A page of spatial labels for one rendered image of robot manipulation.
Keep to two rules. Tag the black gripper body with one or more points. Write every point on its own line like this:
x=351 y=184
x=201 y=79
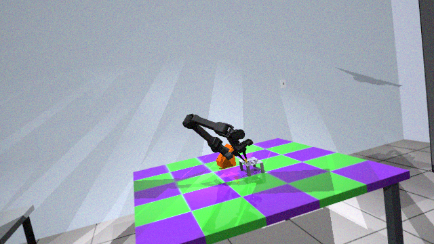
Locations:
x=229 y=155

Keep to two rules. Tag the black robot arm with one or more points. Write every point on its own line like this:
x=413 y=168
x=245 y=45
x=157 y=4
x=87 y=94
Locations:
x=195 y=122

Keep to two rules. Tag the white rail plate with square holes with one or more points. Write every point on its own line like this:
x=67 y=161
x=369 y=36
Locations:
x=252 y=162

